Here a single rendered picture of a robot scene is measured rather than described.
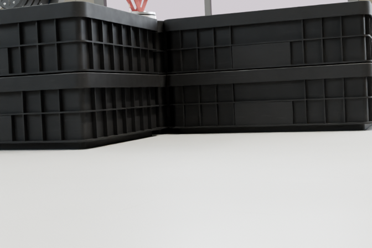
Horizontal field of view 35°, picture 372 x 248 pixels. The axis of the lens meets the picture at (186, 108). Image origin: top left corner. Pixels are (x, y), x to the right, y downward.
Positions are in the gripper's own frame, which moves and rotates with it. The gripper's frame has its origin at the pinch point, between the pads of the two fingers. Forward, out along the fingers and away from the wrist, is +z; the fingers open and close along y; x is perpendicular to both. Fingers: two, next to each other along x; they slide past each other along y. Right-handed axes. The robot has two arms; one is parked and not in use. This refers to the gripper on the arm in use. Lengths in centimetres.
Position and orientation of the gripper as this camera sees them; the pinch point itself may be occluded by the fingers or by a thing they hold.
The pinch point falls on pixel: (138, 10)
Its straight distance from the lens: 178.1
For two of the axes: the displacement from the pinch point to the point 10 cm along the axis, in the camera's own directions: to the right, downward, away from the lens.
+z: 0.6, 10.0, 0.7
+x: -9.2, 0.8, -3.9
